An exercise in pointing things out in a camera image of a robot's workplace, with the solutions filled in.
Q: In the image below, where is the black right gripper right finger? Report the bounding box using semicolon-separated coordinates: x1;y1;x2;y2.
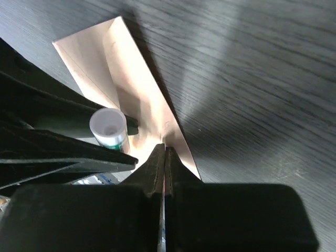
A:
165;148;319;251

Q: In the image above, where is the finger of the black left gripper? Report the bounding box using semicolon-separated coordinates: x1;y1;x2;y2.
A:
0;38;139;137
1;122;138;189

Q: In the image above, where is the pink envelope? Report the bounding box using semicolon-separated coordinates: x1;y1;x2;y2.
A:
53;17;199;175

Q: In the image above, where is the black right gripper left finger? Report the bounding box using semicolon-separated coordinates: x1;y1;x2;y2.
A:
1;144;165;251

